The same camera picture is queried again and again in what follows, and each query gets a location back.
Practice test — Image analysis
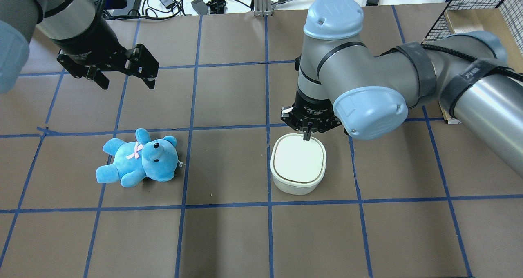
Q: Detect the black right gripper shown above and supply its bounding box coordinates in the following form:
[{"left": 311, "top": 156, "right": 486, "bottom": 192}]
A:
[{"left": 280, "top": 87, "right": 342, "bottom": 142}]

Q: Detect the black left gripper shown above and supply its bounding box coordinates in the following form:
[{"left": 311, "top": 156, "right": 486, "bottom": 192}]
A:
[{"left": 56, "top": 13, "right": 159, "bottom": 90}]

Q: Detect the white trash can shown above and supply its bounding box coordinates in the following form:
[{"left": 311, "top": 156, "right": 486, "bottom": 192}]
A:
[{"left": 270, "top": 133, "right": 327, "bottom": 196}]

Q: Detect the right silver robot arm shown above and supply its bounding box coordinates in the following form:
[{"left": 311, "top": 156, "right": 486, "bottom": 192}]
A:
[{"left": 280, "top": 0, "right": 523, "bottom": 175}]

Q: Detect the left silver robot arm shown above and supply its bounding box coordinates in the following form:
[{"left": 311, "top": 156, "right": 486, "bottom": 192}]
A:
[{"left": 0, "top": 0, "right": 159, "bottom": 93}]

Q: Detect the blue teddy bear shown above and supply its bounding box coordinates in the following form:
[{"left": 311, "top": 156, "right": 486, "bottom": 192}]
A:
[{"left": 96, "top": 129, "right": 183, "bottom": 187}]

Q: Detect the aluminium frame post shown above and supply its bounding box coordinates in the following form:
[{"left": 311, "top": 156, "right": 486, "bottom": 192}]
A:
[{"left": 253, "top": 0, "right": 273, "bottom": 16}]

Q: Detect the wire basket with wooden box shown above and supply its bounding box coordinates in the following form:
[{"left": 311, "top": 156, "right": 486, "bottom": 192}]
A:
[{"left": 423, "top": 0, "right": 523, "bottom": 125}]

